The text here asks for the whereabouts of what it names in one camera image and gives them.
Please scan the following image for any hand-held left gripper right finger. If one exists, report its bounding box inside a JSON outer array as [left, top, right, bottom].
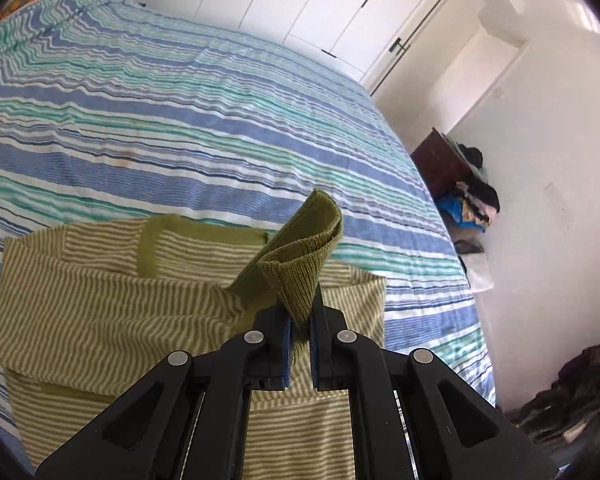
[[310, 285, 561, 480]]

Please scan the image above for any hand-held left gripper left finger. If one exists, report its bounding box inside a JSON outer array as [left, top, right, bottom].
[[34, 305, 293, 480]]

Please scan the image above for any green striped cardigan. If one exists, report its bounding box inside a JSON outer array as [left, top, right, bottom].
[[0, 189, 386, 480]]

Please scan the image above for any pile of clothes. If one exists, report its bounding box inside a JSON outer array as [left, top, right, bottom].
[[437, 135, 501, 261]]

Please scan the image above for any white cloth bundle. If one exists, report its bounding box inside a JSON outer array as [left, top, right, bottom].
[[462, 255, 496, 293]]

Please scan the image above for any dark wooden nightstand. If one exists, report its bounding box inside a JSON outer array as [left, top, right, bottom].
[[411, 127, 476, 201]]

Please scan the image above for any dark cloth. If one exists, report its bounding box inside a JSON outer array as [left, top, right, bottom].
[[505, 335, 600, 461]]

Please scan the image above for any blue green striped duvet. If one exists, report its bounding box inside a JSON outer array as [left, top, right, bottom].
[[0, 0, 496, 461]]

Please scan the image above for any white door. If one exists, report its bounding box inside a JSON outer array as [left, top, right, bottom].
[[362, 0, 456, 96]]

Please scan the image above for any white wardrobe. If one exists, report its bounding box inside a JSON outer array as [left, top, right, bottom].
[[122, 0, 406, 76]]

